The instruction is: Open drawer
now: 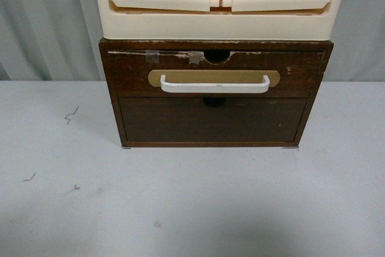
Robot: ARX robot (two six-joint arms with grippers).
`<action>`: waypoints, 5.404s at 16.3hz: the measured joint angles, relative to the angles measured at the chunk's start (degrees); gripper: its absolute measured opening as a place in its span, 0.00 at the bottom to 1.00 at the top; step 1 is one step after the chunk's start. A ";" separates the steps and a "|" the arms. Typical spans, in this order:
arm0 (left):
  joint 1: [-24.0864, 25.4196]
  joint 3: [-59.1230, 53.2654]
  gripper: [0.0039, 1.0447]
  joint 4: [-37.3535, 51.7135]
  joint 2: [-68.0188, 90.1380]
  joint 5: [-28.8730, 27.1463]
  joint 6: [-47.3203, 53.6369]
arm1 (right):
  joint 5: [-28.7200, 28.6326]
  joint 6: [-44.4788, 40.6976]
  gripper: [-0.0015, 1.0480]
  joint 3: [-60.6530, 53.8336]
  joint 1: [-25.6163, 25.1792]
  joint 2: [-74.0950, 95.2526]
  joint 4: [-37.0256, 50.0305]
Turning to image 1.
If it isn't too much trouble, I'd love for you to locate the dark brown wooden drawer cabinet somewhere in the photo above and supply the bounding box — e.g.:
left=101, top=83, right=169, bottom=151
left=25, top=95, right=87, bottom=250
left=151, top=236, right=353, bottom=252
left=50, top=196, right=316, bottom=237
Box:
left=97, top=39, right=334, bottom=150

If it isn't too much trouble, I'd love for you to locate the lower brown wooden drawer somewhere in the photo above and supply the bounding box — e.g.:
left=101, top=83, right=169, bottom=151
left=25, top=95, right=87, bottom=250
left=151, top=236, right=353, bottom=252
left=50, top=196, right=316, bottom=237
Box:
left=120, top=98, right=306, bottom=145

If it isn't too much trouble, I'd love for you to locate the brown wooden drawer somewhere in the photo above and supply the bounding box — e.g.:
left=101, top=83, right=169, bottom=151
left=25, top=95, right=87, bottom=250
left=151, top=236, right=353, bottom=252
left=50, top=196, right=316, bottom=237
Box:
left=108, top=50, right=323, bottom=98
left=120, top=98, right=306, bottom=145

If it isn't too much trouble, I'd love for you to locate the upper brown wooden drawer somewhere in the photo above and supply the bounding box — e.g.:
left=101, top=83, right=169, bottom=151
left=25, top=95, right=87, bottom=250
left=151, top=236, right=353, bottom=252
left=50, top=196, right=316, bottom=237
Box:
left=108, top=50, right=323, bottom=98

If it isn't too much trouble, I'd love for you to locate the cream plastic storage box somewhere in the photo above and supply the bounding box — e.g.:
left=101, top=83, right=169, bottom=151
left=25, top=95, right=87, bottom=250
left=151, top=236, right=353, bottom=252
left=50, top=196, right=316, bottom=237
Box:
left=97, top=0, right=341, bottom=40

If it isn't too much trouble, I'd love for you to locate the grey curtain backdrop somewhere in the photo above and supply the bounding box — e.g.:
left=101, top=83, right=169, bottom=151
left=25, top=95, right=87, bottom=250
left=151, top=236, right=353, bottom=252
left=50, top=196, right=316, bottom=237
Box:
left=1, top=0, right=105, bottom=81

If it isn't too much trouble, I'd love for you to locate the white drawer handle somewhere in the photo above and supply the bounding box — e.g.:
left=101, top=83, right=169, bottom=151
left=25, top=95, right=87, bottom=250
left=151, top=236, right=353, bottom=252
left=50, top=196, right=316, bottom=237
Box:
left=160, top=75, right=270, bottom=94

